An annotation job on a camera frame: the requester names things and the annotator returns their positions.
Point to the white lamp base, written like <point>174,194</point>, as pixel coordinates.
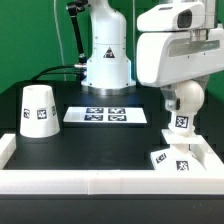
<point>178,156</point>

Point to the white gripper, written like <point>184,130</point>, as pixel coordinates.
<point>170,57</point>

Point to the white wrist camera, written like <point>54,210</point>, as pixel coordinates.
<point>172,17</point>

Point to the white marker plate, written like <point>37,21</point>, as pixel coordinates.
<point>116,115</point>

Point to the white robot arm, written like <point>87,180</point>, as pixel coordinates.
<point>108,68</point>

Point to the white lamp bulb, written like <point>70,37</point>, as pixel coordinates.
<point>191,98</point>

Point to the white U-shaped wall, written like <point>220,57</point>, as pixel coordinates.
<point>87,182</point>

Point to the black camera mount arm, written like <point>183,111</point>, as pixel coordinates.
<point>74,8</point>

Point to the white lamp shade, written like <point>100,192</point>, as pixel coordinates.
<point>38,112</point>

